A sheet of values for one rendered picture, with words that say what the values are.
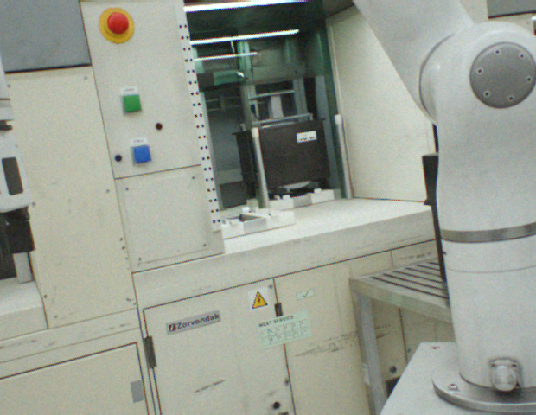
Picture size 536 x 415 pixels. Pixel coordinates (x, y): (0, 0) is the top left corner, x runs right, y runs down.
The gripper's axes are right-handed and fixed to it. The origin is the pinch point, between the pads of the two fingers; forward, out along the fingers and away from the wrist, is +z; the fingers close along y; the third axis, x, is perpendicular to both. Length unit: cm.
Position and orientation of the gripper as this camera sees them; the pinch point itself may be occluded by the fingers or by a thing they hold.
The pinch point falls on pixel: (6, 252)
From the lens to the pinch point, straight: 94.8
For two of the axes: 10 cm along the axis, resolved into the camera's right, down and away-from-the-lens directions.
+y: 0.7, -1.2, 9.9
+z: 1.6, 9.8, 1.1
